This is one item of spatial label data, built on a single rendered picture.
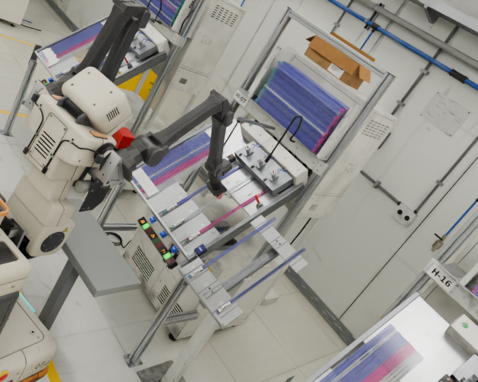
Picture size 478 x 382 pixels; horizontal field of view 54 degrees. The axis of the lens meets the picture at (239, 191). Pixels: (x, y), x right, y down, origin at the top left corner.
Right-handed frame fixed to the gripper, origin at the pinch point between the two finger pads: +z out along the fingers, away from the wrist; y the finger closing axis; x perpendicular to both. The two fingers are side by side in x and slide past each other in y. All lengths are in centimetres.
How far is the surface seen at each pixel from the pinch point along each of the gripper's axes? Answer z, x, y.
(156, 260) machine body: 54, 40, 22
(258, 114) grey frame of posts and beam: -9, -47, 27
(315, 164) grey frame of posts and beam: -9, -47, -21
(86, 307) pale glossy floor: 47, 87, 16
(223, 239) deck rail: 2.1, 11.9, -21.4
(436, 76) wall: 46, -201, 20
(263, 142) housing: -6.5, -37.2, 10.2
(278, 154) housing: -6.5, -38.1, -1.2
